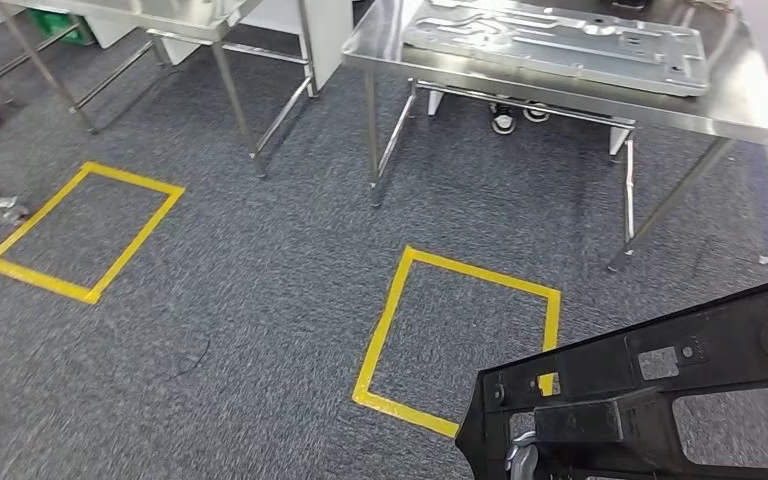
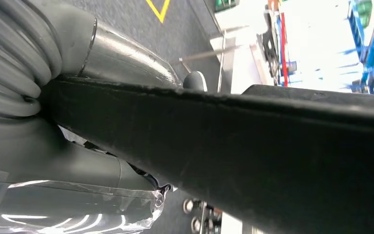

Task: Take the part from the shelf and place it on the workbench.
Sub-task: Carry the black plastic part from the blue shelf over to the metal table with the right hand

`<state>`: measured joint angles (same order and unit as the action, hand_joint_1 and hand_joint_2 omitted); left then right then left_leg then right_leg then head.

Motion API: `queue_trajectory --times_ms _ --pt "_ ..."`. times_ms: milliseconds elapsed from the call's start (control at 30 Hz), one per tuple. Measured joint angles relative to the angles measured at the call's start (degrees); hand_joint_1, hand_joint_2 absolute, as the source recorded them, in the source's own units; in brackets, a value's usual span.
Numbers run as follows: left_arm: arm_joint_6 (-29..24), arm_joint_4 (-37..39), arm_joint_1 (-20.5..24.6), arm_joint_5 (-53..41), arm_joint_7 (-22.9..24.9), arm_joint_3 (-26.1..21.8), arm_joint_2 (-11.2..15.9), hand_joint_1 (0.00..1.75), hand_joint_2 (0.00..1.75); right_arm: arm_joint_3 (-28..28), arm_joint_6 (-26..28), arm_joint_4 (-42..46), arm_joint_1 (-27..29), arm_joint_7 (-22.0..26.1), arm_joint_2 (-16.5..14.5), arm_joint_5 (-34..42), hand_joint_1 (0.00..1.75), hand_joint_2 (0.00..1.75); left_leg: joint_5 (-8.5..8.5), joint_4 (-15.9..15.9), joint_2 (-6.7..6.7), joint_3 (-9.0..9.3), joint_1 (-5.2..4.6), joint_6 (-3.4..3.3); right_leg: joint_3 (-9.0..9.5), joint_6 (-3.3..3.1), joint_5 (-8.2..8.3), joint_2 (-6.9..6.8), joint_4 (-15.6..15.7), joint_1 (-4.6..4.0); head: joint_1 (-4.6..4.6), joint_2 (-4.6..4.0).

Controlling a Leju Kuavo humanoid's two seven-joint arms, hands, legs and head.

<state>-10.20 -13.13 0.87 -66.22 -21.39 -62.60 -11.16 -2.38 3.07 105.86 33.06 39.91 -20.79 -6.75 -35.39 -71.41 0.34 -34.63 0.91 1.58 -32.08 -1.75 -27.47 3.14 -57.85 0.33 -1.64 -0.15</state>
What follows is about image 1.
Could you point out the yellow floor tape square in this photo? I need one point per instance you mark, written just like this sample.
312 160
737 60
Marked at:
384 331

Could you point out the stainless steel table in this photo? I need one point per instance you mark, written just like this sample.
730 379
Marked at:
178 16

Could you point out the stainless steel workbench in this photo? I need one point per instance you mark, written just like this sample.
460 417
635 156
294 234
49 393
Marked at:
728 109

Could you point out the person's foot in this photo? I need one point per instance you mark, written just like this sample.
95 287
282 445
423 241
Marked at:
536 114
502 120

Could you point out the black plastic licence plate bracket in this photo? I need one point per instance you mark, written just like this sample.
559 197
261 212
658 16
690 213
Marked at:
722 364

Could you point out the green plastic crate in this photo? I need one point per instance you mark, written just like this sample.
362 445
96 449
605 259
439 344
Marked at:
59 26

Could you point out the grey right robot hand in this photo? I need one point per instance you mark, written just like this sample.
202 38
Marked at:
523 460

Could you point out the grey metal fixture plate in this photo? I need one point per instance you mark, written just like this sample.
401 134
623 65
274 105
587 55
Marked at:
556 46

